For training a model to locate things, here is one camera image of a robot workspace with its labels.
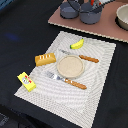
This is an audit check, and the yellow toy banana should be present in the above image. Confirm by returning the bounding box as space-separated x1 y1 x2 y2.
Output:
70 39 84 49

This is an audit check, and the yellow butter block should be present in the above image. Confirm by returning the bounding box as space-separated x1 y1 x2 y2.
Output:
18 72 36 91

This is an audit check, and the grey pot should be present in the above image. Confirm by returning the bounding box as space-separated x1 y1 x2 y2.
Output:
60 0 80 19
79 0 102 24

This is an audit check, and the toy bread loaf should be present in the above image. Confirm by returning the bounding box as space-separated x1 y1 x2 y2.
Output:
35 53 56 66

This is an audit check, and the knife with wooden handle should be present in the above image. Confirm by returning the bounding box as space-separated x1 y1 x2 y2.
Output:
59 49 99 63

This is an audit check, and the fork with wooden handle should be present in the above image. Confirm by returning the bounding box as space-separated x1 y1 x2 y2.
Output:
46 71 87 90

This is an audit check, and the round wooden plate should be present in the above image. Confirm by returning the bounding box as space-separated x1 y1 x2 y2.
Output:
57 55 84 78

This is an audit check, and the left grey pot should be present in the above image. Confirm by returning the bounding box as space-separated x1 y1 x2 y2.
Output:
60 0 80 19

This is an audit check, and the right grey pot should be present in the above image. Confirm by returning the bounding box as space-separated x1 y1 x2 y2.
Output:
79 0 102 24

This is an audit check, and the woven beige placemat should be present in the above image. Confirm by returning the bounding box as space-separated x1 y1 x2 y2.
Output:
15 31 116 128

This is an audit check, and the cream bowl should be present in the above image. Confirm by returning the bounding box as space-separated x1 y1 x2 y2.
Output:
116 4 128 30

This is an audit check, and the pink mat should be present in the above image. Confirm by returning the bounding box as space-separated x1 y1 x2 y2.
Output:
48 1 128 43

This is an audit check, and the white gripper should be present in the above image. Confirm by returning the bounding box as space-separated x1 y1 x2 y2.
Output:
95 0 115 6

